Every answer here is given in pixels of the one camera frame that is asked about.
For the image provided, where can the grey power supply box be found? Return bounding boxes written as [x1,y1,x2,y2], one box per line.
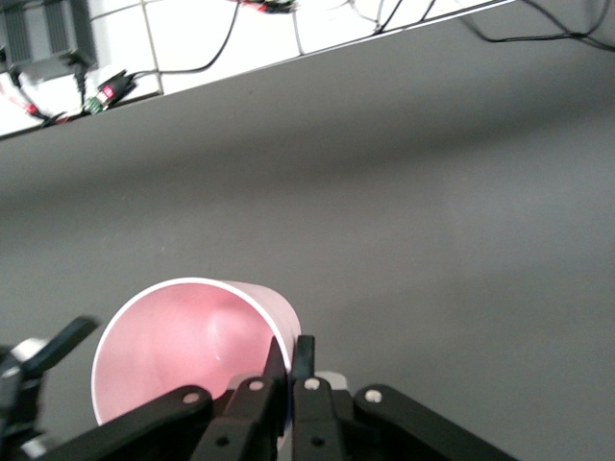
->
[0,0,97,73]

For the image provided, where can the black adapter with green terminal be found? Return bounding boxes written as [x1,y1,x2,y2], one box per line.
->
[82,68,139,115]

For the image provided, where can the dark grey table cloth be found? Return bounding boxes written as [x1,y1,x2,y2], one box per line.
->
[0,2,615,461]

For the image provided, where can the pink plastic cup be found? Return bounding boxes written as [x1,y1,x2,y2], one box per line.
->
[89,277,303,448]

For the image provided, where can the grey floor cable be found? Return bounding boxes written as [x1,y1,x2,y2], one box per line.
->
[290,0,308,55]

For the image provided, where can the coloured connector cluster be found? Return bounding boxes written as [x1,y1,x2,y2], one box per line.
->
[237,0,302,14]

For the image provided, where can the red wire bundle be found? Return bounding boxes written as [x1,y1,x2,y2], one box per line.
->
[0,79,54,127]

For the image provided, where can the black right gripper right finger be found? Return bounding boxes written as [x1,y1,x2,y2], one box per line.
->
[290,334,520,461]

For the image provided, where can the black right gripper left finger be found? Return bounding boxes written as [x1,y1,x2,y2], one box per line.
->
[28,335,292,461]

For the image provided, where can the black floor cable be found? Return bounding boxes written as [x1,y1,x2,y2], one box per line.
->
[129,0,241,81]
[458,0,615,53]

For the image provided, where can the tangled black floor cables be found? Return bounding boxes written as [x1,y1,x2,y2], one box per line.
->
[345,0,436,36]

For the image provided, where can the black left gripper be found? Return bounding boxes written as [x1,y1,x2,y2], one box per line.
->
[0,315,101,461]

